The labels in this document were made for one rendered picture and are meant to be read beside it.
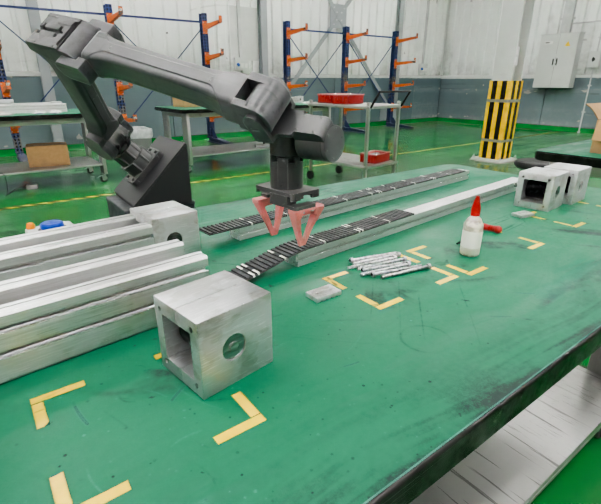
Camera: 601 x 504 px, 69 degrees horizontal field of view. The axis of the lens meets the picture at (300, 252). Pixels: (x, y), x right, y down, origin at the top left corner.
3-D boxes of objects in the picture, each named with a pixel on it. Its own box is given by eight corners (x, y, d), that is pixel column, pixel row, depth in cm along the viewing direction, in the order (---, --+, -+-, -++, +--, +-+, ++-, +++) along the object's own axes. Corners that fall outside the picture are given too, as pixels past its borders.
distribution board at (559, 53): (527, 128, 1076) (546, 25, 992) (584, 133, 979) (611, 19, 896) (521, 129, 1060) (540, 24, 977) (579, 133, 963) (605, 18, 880)
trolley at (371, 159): (306, 178, 525) (306, 89, 488) (337, 172, 559) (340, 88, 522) (372, 193, 454) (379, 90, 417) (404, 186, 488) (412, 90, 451)
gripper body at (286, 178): (292, 205, 71) (291, 160, 68) (254, 194, 78) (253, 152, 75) (320, 198, 75) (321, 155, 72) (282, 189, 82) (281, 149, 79)
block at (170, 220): (172, 241, 93) (167, 198, 90) (201, 257, 85) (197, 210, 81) (131, 251, 88) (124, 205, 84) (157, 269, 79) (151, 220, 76)
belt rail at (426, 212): (510, 186, 142) (512, 176, 141) (523, 188, 139) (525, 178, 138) (284, 260, 83) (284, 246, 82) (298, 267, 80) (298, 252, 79)
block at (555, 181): (519, 197, 128) (525, 165, 124) (561, 205, 120) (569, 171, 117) (504, 203, 122) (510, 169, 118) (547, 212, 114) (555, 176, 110)
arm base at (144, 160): (154, 150, 129) (128, 181, 127) (131, 131, 124) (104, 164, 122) (164, 154, 122) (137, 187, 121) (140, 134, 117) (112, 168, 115)
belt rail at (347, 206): (457, 177, 155) (459, 168, 154) (468, 178, 153) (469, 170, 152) (229, 236, 96) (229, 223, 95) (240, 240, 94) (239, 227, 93)
